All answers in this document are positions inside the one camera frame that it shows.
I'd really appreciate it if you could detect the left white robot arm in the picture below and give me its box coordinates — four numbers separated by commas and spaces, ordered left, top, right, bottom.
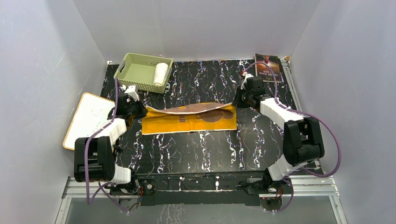
74, 92, 147, 194

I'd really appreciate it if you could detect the book with dark cover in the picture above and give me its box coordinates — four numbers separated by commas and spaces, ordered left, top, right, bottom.
255, 54, 282, 83

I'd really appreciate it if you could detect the whiteboard with yellow frame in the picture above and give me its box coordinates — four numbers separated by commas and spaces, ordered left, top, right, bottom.
63, 92, 115, 151

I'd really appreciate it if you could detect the green plastic basket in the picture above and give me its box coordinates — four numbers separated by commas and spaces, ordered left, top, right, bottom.
114, 53, 173, 94

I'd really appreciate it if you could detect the white towel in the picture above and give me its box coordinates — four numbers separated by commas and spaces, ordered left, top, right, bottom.
153, 63, 169, 86

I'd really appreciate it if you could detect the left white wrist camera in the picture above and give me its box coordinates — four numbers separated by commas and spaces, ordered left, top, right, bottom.
121, 84, 140, 101

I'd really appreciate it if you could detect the aluminium frame rail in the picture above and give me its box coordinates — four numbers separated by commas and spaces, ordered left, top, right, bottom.
62, 175, 340, 199

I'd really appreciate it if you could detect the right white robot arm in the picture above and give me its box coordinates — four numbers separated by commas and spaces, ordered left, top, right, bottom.
233, 74, 325, 193

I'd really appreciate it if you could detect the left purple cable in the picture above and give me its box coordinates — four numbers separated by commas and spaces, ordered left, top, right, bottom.
85, 77, 131, 214

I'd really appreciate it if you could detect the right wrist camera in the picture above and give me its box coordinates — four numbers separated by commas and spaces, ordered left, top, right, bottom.
240, 71, 253, 90

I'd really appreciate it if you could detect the yellow brown cloth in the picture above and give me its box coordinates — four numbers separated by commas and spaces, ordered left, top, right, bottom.
141, 102, 237, 135

